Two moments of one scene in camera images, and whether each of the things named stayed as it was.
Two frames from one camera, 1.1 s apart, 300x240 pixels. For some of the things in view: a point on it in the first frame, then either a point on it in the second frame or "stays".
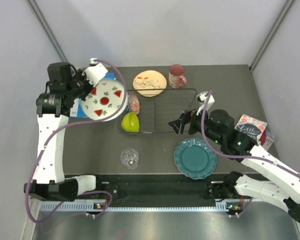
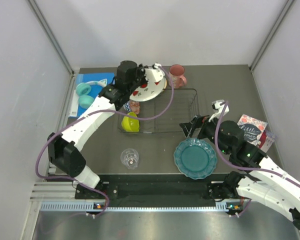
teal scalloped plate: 194,159 stays
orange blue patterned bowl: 133,104 stays
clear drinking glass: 129,158 stays
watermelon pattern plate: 105,101 -> 148,91
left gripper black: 81,74 -> 140,69
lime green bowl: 130,123 stays
